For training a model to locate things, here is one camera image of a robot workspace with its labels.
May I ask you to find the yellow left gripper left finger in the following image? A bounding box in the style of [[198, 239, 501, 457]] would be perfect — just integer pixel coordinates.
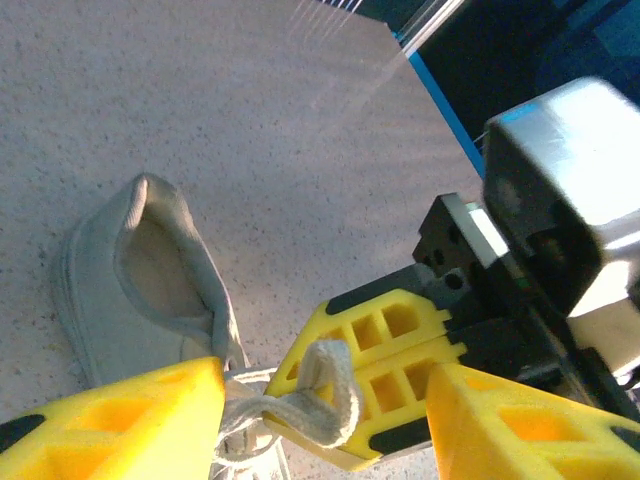
[[0, 355, 227, 480]]

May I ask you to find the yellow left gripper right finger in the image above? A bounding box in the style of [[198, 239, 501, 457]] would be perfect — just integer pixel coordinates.
[[425, 362, 640, 480]]

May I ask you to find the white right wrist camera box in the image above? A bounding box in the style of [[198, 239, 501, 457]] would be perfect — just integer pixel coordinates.
[[482, 75, 640, 381]]

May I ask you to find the white canvas shoe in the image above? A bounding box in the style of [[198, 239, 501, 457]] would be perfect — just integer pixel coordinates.
[[52, 172, 291, 480]]

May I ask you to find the aluminium side rail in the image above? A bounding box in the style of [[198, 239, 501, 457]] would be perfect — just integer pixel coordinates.
[[397, 0, 474, 57]]

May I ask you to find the white shoelace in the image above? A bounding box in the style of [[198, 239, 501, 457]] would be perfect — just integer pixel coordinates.
[[212, 338, 362, 480]]

